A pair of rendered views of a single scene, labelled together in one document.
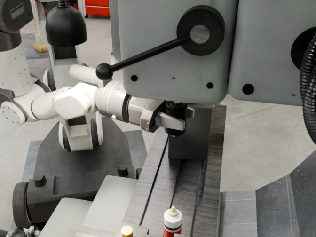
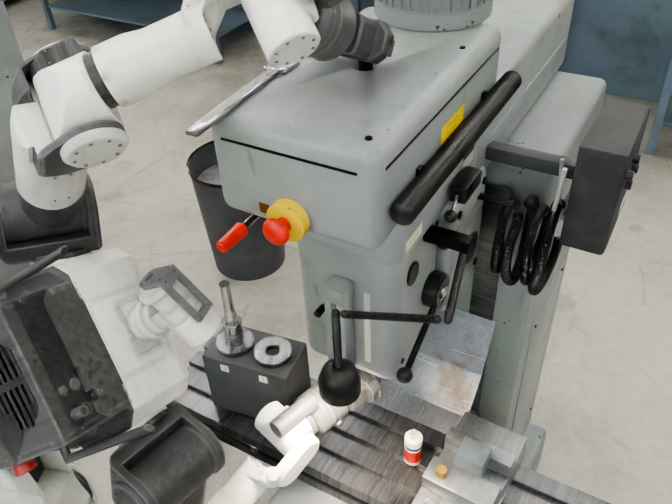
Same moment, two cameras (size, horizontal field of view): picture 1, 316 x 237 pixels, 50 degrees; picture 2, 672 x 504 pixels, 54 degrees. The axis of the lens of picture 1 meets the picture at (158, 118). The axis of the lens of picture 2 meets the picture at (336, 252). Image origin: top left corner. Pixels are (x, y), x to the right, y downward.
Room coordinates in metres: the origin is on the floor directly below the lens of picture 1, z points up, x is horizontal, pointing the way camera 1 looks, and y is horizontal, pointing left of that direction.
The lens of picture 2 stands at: (0.36, 0.86, 2.29)
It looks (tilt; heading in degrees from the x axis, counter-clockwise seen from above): 39 degrees down; 290
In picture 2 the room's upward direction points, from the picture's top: 3 degrees counter-clockwise
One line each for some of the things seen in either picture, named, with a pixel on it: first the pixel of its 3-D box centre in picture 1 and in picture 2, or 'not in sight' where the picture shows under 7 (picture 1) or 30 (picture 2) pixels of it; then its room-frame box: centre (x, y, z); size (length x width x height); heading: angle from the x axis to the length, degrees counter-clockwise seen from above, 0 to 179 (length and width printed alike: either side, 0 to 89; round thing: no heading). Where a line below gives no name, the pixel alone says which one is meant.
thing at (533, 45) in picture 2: not in sight; (472, 80); (0.51, -0.53, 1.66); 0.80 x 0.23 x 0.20; 78
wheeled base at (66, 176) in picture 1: (83, 148); not in sight; (1.33, 0.37, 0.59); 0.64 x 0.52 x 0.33; 10
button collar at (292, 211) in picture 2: not in sight; (287, 220); (0.66, 0.19, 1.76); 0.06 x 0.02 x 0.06; 168
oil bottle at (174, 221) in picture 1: (172, 223); (413, 444); (0.51, -0.03, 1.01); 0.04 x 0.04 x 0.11
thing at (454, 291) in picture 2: not in sight; (455, 285); (0.44, 0.06, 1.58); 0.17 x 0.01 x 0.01; 91
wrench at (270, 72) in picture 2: not in sight; (243, 93); (0.75, 0.09, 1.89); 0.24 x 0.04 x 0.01; 81
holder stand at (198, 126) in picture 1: (188, 113); (258, 373); (0.91, -0.10, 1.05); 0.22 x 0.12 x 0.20; 176
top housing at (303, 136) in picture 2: not in sight; (370, 110); (0.61, -0.05, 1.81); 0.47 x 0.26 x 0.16; 78
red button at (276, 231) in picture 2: not in sight; (278, 229); (0.67, 0.21, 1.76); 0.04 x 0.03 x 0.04; 168
